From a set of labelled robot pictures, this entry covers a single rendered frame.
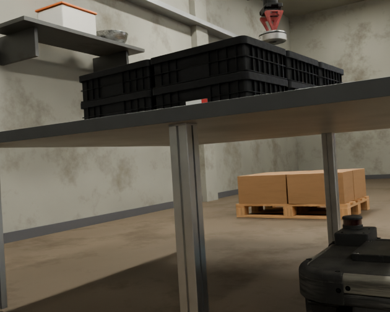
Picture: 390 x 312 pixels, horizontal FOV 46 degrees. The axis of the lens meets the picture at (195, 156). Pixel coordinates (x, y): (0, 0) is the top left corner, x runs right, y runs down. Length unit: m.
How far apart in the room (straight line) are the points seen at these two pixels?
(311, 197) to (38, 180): 2.34
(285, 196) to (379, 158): 5.32
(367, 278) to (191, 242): 0.46
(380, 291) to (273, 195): 2.98
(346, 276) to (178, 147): 0.56
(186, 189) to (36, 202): 2.96
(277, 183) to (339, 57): 5.74
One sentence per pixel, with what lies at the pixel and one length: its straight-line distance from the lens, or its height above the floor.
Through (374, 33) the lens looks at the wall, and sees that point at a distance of 9.52.
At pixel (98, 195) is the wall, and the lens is 4.63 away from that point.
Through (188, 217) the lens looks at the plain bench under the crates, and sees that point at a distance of 1.26.
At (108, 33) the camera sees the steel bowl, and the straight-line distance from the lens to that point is 4.39.
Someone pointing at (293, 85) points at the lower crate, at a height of 0.81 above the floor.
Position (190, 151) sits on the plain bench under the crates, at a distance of 1.26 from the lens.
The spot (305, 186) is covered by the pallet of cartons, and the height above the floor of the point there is 0.28.
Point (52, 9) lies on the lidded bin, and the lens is 4.06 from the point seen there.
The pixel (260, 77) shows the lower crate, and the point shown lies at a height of 0.81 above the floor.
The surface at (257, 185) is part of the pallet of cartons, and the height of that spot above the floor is 0.29.
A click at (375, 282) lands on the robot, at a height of 0.23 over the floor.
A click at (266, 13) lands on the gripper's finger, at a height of 1.08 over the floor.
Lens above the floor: 0.55
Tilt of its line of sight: 1 degrees up
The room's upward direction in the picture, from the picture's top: 4 degrees counter-clockwise
